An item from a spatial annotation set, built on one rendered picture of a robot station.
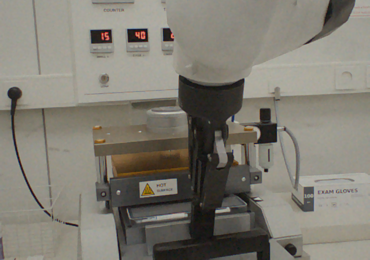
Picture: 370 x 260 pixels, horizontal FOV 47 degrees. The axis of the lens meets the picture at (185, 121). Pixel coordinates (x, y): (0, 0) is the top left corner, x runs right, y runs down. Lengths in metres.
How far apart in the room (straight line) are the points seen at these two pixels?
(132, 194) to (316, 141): 0.90
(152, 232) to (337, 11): 0.38
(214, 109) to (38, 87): 0.93
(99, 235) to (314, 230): 0.68
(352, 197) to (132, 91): 0.72
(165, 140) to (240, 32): 0.42
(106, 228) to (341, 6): 0.44
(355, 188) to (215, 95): 0.90
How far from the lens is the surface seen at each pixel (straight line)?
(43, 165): 1.42
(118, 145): 0.68
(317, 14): 0.36
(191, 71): 0.44
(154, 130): 0.75
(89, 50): 0.88
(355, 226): 1.23
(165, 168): 0.71
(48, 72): 1.38
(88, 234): 0.64
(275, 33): 0.31
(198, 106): 0.47
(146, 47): 0.89
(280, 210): 0.70
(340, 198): 1.31
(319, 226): 1.19
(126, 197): 0.69
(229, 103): 0.47
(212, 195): 0.52
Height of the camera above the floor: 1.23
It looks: 8 degrees down
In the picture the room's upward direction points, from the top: 2 degrees counter-clockwise
